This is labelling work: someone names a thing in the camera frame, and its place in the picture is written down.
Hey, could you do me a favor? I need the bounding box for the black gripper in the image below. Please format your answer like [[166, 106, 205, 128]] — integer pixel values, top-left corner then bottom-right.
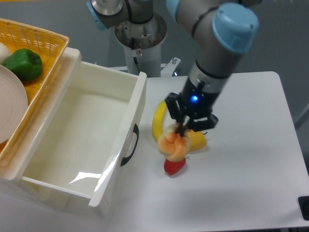
[[165, 77, 219, 132]]

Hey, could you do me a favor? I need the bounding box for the green toy bell pepper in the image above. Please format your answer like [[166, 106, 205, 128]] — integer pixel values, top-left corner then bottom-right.
[[3, 48, 42, 82]]

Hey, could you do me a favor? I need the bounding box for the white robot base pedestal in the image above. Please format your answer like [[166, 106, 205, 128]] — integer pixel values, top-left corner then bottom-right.
[[115, 13, 167, 77]]

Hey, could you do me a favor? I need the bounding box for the open white upper drawer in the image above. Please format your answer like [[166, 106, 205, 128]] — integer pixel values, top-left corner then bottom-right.
[[20, 60, 147, 208]]

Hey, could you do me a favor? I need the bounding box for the yellow toy bell pepper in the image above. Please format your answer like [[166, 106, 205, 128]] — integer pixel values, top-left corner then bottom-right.
[[187, 130, 207, 152]]

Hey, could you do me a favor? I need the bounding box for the red toy bell pepper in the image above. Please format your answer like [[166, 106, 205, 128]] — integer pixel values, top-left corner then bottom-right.
[[164, 158, 186, 175]]

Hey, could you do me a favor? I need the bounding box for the black object at table edge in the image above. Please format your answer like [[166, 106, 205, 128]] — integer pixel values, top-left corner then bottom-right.
[[298, 196, 309, 221]]

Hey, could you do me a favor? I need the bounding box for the white round plate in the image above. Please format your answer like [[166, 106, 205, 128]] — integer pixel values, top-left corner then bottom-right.
[[0, 66, 28, 143]]

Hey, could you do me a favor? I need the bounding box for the yellow woven plastic basket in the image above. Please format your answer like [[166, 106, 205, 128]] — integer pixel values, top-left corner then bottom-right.
[[0, 18, 70, 162]]

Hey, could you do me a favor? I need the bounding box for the yellow toy banana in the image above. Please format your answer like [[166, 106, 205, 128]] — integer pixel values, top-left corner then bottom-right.
[[152, 101, 167, 142]]

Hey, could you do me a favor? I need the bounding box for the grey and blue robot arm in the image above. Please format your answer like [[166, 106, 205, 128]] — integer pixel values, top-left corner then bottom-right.
[[87, 0, 259, 134]]

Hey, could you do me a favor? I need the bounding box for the black drawer handle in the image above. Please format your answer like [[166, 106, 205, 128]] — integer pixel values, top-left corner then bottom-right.
[[120, 124, 140, 167]]

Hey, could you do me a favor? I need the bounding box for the white round vegetable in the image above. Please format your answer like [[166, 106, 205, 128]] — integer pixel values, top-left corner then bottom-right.
[[0, 43, 13, 65]]

